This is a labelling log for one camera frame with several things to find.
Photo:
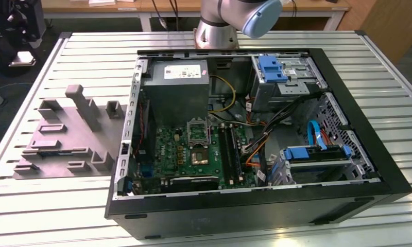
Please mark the beige board power connector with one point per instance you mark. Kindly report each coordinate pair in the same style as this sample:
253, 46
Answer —
175, 135

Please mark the wooden desk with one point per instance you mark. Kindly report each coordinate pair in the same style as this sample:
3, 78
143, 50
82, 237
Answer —
90, 7

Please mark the black graphics card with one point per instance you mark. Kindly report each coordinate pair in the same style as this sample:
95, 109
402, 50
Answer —
193, 181

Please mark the CPU socket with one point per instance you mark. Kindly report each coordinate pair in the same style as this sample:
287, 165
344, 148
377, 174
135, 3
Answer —
201, 157

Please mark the silver square CPU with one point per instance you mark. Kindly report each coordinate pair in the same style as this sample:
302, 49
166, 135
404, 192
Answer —
22, 58

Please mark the hard disk in blue carrier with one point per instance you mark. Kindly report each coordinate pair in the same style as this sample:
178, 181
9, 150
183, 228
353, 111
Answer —
297, 153

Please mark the metal disk bay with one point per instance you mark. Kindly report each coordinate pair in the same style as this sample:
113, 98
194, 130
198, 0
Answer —
323, 162

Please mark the small blue board connector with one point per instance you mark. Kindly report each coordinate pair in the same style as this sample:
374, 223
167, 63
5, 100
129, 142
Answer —
147, 171

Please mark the grey power supply unit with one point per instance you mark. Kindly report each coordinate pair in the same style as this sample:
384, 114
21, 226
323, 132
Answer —
175, 103

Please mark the blue rear port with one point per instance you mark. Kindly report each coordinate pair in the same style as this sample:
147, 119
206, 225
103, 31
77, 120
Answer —
127, 186

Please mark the brown wooden cabinet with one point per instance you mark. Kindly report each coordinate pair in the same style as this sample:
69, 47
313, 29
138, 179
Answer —
392, 25

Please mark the green motherboard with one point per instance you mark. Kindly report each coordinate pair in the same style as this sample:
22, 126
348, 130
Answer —
170, 167

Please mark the thin metal locking lever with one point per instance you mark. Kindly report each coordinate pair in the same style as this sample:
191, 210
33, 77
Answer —
210, 135

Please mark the metal drive cage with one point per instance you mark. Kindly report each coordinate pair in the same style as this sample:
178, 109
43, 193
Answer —
293, 88

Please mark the blue plastic drive latch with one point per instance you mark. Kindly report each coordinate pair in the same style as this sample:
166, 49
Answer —
270, 68

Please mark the black RAM slot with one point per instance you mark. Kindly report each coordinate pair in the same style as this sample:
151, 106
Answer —
227, 154
237, 154

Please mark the gold square inductor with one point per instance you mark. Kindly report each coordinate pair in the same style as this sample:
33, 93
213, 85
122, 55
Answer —
181, 154
181, 161
181, 148

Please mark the RAM stick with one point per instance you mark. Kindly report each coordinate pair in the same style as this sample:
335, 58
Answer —
55, 154

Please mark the grey parts rack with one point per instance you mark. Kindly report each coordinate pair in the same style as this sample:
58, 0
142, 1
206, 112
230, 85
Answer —
79, 133

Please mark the white box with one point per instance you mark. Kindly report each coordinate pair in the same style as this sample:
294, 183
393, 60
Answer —
103, 2

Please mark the black open PC case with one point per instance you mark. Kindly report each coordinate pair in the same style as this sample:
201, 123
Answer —
261, 213

